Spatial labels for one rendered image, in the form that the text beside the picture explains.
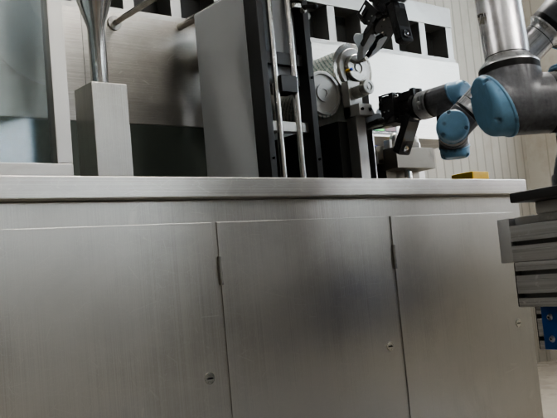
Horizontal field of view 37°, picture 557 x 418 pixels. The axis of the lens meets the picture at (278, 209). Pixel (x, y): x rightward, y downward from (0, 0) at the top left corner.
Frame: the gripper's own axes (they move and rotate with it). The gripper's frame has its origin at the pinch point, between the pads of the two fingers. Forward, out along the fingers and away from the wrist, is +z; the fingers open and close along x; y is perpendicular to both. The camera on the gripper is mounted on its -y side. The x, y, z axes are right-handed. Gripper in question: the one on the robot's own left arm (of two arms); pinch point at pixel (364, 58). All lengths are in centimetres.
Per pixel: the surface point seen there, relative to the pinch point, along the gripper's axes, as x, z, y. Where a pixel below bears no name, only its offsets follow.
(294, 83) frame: 34.3, 0.5, -14.9
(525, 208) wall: -308, 143, 83
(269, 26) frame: 39.3, -7.2, -3.8
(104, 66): 72, 13, 4
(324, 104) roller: 12.5, 11.4, -6.8
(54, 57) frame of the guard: 99, -5, -23
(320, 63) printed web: 6.3, 7.9, 7.8
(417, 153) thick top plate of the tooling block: -17.9, 16.7, -19.6
